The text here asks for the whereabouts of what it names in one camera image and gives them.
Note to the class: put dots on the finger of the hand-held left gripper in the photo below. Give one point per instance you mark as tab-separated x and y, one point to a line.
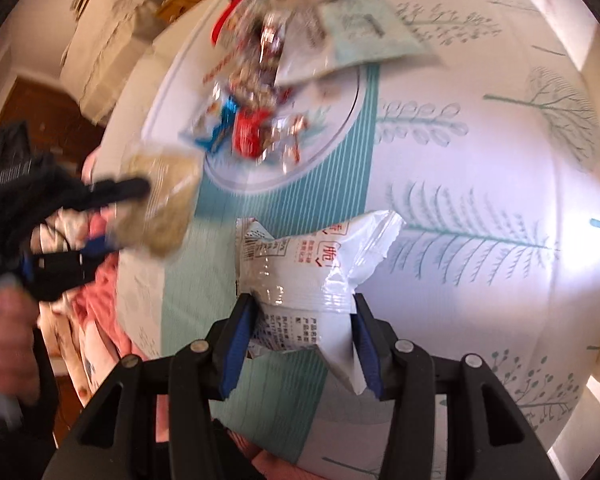
65	270
122	191

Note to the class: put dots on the clear white snack packet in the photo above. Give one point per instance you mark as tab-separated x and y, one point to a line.
305	50

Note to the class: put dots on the blue snack packet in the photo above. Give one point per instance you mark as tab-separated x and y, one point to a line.
220	125

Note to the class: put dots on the person's left forearm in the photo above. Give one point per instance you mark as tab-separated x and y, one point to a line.
10	440

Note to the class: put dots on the red snack packet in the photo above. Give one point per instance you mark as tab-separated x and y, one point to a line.
250	132

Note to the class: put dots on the clear beige cracker packet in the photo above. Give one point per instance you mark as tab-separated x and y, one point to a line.
155	205

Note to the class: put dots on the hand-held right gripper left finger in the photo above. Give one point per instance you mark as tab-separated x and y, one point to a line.
234	355

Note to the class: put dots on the red white snack bag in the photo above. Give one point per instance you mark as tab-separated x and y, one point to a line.
235	10

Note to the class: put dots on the clear plastic snack bag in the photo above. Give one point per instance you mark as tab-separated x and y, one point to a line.
300	280

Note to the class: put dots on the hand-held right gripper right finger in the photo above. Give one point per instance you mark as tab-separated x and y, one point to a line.
367	360

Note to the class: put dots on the pile of small wrapped snacks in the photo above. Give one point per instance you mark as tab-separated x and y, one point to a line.
260	90

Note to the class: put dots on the white lace cloth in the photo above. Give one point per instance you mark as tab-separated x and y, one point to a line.
105	50

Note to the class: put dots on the person's left hand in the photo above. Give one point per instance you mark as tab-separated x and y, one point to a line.
7	350

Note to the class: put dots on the white plastic storage bin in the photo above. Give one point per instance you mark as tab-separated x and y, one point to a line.
170	75

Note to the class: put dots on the pale teal snack packet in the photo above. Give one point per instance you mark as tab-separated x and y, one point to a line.
370	30

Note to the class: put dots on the pink blanket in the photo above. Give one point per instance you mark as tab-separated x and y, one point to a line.
107	285

